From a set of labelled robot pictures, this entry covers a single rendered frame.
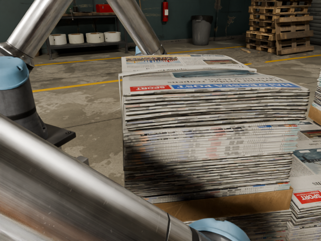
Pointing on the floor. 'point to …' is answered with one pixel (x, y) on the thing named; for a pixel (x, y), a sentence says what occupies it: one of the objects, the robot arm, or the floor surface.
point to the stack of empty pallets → (266, 27)
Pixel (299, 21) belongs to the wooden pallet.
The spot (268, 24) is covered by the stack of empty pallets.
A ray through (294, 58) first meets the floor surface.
